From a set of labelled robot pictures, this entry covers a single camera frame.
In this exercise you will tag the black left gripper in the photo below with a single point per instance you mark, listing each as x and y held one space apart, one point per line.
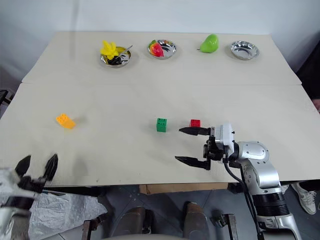
31 184

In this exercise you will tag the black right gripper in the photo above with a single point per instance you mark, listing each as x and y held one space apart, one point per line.
214 151

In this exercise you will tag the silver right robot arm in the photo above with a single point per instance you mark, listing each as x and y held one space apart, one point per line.
262 172

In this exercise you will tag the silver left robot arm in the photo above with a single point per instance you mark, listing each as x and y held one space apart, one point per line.
11 222

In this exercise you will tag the red toy building block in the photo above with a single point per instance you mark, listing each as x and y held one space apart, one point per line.
195 123

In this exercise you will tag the green toy building block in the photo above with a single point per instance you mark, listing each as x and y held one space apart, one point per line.
161 125

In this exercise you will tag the brown cardboard under table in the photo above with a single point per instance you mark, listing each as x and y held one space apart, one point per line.
182 188

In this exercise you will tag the yellow toy building block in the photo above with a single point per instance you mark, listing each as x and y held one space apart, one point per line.
66 122

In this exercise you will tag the crumpled white plastic sheet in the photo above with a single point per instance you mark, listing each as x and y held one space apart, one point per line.
67 212

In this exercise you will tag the dark brown rounded shape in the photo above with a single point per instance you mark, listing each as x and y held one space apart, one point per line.
135 220
196 220

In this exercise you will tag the steel bowl with strawberry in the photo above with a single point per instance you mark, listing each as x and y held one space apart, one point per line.
168 48

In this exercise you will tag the green toy pear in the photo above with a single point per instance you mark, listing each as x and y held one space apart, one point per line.
210 44

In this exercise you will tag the red toy strawberry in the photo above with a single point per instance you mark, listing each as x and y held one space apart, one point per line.
157 50

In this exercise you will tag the empty steel bowl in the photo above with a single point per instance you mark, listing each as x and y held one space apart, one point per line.
244 50

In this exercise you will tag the steel bowl with black clips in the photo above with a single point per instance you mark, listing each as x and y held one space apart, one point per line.
125 58

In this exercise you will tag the white sneaker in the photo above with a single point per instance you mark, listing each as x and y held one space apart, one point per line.
306 197

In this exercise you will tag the yellow toy banana bunch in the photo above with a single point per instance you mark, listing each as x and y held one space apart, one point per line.
108 49

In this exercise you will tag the bystander in dark clothes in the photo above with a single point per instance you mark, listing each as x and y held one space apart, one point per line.
310 75

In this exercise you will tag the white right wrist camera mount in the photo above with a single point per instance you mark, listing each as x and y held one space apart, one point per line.
225 136

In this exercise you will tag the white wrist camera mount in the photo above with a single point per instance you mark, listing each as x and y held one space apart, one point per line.
225 136
7 182

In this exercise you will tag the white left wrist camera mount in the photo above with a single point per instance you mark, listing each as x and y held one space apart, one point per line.
7 182

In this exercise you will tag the black chair frame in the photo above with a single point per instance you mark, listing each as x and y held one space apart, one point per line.
5 96

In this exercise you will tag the rusty metal frame leg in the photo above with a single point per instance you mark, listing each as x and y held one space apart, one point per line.
229 225
90 227

